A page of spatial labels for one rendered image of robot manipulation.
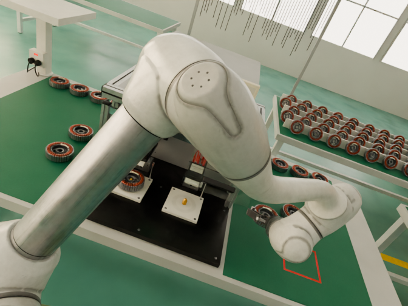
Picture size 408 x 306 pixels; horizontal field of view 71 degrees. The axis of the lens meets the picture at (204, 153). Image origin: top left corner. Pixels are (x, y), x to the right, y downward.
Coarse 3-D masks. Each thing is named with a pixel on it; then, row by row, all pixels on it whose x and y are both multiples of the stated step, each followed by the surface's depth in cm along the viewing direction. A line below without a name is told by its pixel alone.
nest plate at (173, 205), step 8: (176, 192) 125; (184, 192) 126; (168, 200) 119; (176, 200) 121; (192, 200) 124; (200, 200) 125; (168, 208) 116; (176, 208) 117; (184, 208) 119; (192, 208) 120; (200, 208) 121; (176, 216) 115; (184, 216) 115; (192, 216) 116
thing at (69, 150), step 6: (48, 144) 125; (54, 144) 125; (60, 144) 127; (66, 144) 128; (48, 150) 121; (54, 150) 126; (60, 150) 126; (66, 150) 128; (72, 150) 126; (48, 156) 121; (54, 156) 120; (60, 156) 121; (66, 156) 122; (72, 156) 126
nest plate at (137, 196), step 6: (150, 180) 126; (144, 186) 122; (114, 192) 115; (120, 192) 115; (126, 192) 116; (132, 192) 117; (138, 192) 118; (144, 192) 119; (132, 198) 115; (138, 198) 115
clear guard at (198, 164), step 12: (192, 156) 100; (192, 168) 97; (204, 168) 97; (192, 180) 96; (216, 180) 97; (228, 180) 97; (216, 192) 96; (228, 192) 96; (240, 192) 97; (240, 204) 96
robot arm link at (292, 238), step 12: (288, 216) 86; (300, 216) 82; (276, 228) 84; (288, 228) 79; (300, 228) 79; (312, 228) 80; (276, 240) 80; (288, 240) 76; (300, 240) 76; (312, 240) 78; (276, 252) 82; (288, 252) 76; (300, 252) 75
